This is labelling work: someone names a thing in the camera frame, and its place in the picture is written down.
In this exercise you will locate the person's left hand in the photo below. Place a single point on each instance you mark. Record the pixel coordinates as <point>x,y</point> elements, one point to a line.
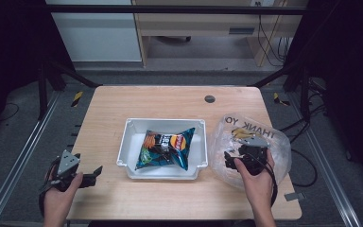
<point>58,201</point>

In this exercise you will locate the black horizontal frame bar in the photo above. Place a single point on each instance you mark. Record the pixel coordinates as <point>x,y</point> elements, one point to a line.
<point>170,9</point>

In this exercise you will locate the white cabinet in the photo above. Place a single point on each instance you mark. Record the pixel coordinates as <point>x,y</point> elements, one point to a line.
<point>97,34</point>

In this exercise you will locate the grey round table grommet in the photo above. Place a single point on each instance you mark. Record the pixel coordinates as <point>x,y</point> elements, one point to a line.
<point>210,99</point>

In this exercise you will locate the black chair base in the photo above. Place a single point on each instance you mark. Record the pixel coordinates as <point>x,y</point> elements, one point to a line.
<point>173,38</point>

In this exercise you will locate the person's right hand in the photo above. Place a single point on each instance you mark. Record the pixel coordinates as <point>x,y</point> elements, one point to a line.
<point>258,186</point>

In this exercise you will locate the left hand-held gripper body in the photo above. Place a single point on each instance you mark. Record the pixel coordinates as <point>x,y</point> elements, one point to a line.
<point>67,162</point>

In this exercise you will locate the small grey flat piece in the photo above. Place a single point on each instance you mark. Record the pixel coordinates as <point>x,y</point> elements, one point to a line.
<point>295,196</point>

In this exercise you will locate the aluminium floor rail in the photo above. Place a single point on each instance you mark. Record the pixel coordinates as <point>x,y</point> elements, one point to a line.
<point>15,164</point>
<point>327,170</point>

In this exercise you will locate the black metal stand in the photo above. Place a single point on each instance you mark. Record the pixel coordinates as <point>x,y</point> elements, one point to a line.
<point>42,91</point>
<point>304,91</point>

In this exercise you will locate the dark blue chips bag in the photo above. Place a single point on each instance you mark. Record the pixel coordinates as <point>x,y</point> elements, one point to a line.
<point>165,148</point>

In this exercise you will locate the white plastic bin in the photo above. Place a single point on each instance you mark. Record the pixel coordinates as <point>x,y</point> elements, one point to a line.
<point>129,151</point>

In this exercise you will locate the clear plastic bag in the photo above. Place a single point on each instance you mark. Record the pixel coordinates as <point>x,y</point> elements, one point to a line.
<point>223,142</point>

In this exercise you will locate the light wooden desk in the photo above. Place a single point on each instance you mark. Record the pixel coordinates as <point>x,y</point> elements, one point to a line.
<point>201,23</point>

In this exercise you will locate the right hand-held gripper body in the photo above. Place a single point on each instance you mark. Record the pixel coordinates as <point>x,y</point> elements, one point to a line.
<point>253,151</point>

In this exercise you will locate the yellow snack packet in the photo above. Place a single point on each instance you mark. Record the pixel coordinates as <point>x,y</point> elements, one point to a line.
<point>241,133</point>

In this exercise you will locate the yellow black floor tape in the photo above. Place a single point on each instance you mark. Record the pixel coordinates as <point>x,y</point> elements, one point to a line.
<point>77,98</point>
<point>280,99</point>

